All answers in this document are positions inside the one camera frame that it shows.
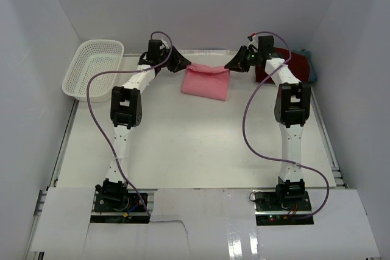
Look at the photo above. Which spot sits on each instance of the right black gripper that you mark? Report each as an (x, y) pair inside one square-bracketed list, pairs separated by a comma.
[(238, 63)]

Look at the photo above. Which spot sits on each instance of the white plastic mesh basket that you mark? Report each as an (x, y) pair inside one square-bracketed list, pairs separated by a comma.
[(93, 57)]

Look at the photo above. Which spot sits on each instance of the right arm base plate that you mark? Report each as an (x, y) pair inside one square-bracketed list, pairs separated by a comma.
[(269, 212)]

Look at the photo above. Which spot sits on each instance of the white paper sheet front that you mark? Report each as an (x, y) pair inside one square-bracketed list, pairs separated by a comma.
[(201, 224)]

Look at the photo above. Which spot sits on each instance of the papers at back edge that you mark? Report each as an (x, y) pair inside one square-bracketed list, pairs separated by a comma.
[(198, 52)]

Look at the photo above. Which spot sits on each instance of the folded teal t shirt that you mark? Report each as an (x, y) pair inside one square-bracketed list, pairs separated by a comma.
[(312, 78)]

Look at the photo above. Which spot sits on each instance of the folded dark red t shirt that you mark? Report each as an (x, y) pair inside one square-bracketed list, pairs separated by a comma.
[(298, 65)]

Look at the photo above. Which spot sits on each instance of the pink t shirt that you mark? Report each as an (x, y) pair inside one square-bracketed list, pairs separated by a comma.
[(206, 81)]

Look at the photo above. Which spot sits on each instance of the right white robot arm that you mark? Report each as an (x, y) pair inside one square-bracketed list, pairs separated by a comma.
[(291, 111)]

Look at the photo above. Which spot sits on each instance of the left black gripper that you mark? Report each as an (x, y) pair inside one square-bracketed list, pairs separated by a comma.
[(178, 61)]

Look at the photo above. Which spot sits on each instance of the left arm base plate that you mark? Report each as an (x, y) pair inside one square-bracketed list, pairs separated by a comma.
[(129, 210)]

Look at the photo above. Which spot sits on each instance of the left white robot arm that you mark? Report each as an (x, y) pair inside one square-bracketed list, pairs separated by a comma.
[(126, 113)]

